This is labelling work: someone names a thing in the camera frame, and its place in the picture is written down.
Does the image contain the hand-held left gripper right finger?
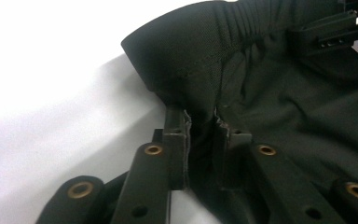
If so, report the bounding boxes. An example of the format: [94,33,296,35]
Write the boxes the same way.
[213,106,253,189]

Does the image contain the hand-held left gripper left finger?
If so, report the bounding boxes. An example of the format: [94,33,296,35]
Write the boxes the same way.
[162,105,192,191]

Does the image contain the black shorts with blue stripes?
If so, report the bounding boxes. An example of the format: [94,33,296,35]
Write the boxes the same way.
[120,0,358,224]

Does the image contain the white table mat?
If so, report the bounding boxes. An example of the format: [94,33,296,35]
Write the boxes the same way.
[0,0,358,224]

